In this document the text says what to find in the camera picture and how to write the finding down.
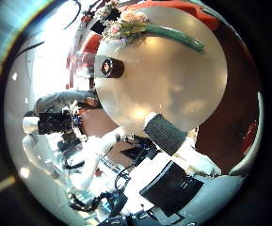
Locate pink flower bouquet green stems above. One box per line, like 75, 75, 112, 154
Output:
99, 8, 205, 53

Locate dark cylindrical vase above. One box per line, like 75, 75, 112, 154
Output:
93, 55, 126, 79

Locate person in grey sleeve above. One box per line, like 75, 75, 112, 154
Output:
34, 89, 102, 115

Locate red chair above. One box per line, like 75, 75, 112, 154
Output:
65, 43, 96, 90

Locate black hanging cable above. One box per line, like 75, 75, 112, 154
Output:
62, 0, 83, 31

